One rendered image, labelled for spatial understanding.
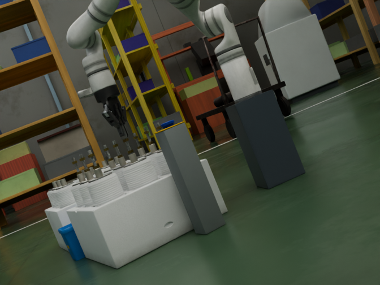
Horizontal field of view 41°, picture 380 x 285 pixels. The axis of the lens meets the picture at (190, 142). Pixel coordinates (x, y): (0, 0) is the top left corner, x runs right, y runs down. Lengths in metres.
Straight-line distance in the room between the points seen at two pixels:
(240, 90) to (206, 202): 0.46
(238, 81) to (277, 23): 4.55
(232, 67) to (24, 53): 3.79
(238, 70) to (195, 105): 6.65
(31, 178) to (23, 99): 4.83
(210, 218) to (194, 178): 0.12
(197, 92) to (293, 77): 2.61
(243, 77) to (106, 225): 0.66
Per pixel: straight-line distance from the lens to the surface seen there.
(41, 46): 5.33
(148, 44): 7.32
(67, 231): 1.87
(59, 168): 5.22
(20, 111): 9.96
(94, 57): 1.58
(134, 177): 1.55
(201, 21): 1.74
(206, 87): 8.46
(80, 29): 1.57
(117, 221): 1.49
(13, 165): 7.91
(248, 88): 1.73
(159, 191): 1.53
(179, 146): 1.42
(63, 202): 2.04
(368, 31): 7.92
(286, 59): 6.17
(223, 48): 1.73
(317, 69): 6.25
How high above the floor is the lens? 0.32
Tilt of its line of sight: 3 degrees down
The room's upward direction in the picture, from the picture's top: 22 degrees counter-clockwise
